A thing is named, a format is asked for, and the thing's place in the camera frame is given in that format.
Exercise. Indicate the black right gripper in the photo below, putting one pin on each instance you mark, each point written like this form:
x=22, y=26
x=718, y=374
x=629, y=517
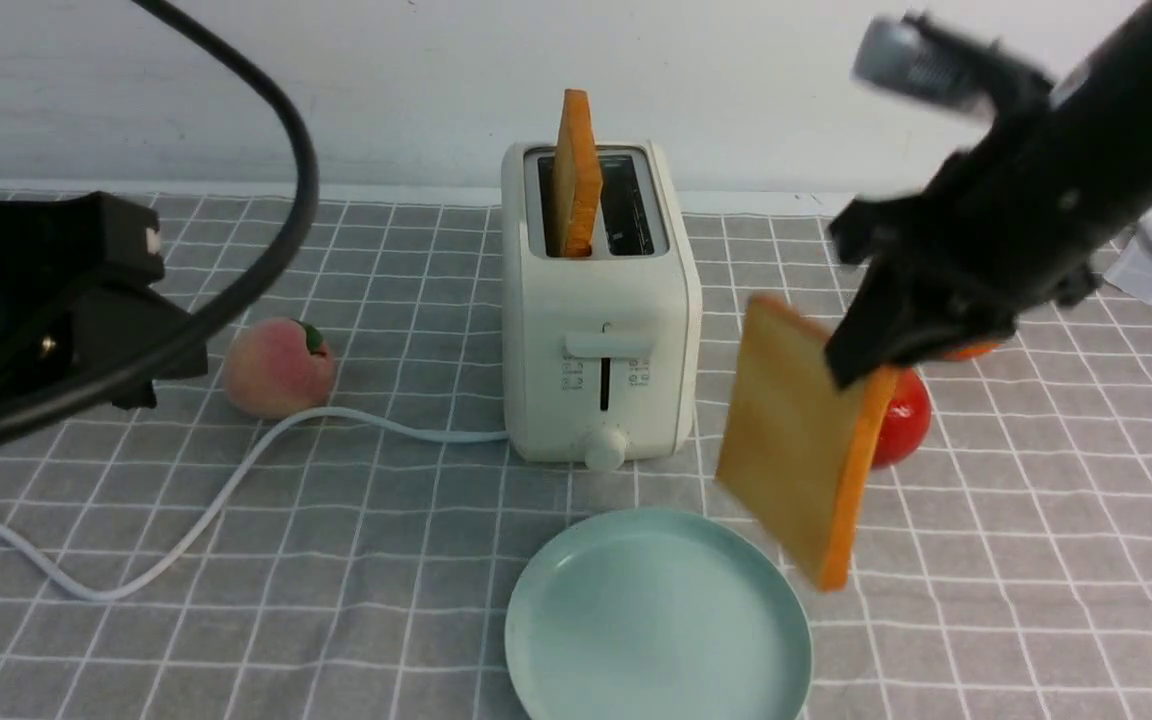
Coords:
x=986, y=241

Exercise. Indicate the toast slice taken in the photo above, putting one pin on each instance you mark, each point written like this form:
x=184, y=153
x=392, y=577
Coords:
x=576, y=180
x=796, y=450

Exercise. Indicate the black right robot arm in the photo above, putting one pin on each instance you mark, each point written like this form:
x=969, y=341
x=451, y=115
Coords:
x=1105, y=104

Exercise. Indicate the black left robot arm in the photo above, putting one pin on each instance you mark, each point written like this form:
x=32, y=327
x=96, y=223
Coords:
x=77, y=281

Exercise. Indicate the white toaster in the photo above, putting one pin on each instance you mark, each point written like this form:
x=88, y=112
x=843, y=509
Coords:
x=600, y=354

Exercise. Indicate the orange persimmon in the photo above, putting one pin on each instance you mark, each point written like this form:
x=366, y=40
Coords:
x=969, y=353

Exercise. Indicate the red apple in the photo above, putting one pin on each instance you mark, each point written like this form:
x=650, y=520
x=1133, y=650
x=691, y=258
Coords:
x=906, y=422

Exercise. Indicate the grey checkered tablecloth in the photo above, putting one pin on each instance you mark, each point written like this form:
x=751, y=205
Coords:
x=1003, y=572

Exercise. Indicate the light green plate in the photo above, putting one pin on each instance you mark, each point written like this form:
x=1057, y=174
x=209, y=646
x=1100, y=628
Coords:
x=656, y=614

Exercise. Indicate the pink peach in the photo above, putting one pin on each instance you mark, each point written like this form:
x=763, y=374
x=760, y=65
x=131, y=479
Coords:
x=278, y=367

